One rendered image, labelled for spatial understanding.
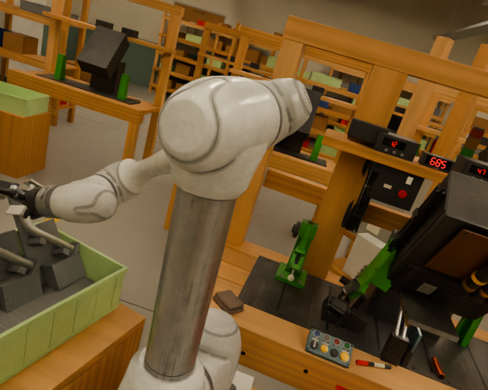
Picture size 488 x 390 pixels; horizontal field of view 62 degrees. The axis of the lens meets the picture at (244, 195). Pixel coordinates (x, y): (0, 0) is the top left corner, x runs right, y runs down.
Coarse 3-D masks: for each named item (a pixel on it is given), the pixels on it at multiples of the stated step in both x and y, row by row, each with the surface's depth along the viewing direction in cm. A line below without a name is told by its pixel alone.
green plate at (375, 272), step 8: (392, 240) 149; (384, 248) 151; (392, 248) 143; (376, 256) 154; (384, 256) 146; (392, 256) 142; (376, 264) 148; (384, 264) 143; (368, 272) 151; (376, 272) 145; (384, 272) 145; (360, 280) 154; (368, 280) 146; (376, 280) 147; (384, 280) 146; (384, 288) 147
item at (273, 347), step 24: (240, 312) 145; (264, 312) 149; (264, 336) 137; (288, 336) 140; (240, 360) 141; (264, 360) 139; (288, 360) 137; (312, 360) 134; (288, 384) 139; (312, 384) 137; (336, 384) 134; (360, 384) 132; (384, 384) 131; (408, 384) 134; (432, 384) 138
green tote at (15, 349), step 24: (72, 240) 148; (96, 264) 145; (120, 264) 141; (96, 288) 128; (120, 288) 142; (48, 312) 111; (72, 312) 122; (96, 312) 134; (0, 336) 99; (24, 336) 107; (48, 336) 116; (72, 336) 127; (0, 360) 102; (24, 360) 110; (0, 384) 106
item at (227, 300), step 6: (216, 294) 147; (222, 294) 147; (228, 294) 148; (234, 294) 149; (216, 300) 146; (222, 300) 144; (228, 300) 144; (234, 300) 146; (240, 300) 147; (222, 306) 143; (228, 306) 142; (234, 306) 142; (240, 306) 144; (228, 312) 141; (234, 312) 143
